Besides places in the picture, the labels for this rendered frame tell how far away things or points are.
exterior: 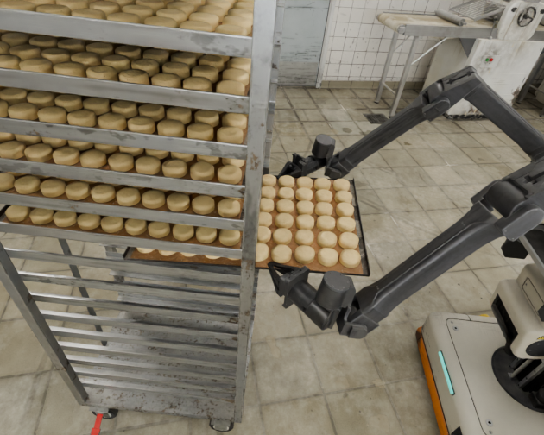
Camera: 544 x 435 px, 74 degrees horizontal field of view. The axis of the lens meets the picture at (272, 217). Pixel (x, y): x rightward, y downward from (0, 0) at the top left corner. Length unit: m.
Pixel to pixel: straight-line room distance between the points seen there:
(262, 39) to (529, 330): 1.19
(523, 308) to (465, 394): 0.47
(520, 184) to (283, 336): 1.44
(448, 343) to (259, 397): 0.87
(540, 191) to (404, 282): 0.28
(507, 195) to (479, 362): 1.20
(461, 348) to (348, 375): 0.52
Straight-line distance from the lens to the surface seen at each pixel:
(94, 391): 1.74
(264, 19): 0.55
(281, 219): 0.98
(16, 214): 1.04
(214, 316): 1.05
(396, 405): 1.93
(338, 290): 0.73
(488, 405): 1.78
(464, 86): 1.12
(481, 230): 0.75
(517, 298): 1.49
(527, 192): 0.76
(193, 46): 0.61
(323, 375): 1.89
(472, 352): 1.88
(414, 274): 0.76
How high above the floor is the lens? 1.66
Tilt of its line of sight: 41 degrees down
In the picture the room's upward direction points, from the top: 7 degrees clockwise
